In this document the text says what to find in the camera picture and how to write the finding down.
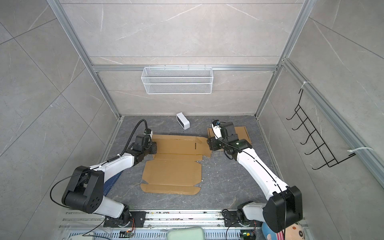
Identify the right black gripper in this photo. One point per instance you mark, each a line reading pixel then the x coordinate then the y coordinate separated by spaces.
pixel 213 144

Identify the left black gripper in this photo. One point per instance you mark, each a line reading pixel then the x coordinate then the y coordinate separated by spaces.
pixel 154 146

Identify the cardboard box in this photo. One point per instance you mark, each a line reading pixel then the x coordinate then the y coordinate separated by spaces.
pixel 240 131

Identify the cardboard sheet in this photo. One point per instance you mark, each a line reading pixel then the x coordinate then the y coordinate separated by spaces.
pixel 175 168

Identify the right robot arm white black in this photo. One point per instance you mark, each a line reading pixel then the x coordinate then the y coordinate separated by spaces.
pixel 284 205

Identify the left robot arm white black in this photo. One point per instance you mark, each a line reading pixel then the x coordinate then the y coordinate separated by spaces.
pixel 85 190

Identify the pale green box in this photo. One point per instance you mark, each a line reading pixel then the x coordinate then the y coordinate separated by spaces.
pixel 186 234

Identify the white digital clock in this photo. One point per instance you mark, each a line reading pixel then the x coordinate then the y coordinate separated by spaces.
pixel 183 121

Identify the blue book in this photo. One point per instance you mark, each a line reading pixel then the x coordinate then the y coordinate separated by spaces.
pixel 108 185

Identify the pink plush pig toy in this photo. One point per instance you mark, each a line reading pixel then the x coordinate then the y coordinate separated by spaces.
pixel 293 232

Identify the white wire mesh basket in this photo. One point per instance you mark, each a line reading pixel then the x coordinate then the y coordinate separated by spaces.
pixel 177 80

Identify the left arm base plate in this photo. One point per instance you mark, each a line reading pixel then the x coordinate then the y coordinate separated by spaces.
pixel 127 220

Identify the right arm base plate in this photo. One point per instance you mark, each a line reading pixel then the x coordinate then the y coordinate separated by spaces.
pixel 231 219

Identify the aluminium rail base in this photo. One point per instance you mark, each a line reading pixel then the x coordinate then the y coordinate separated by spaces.
pixel 78 226

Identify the black wire hook rack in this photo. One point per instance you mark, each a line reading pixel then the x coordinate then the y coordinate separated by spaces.
pixel 314 136

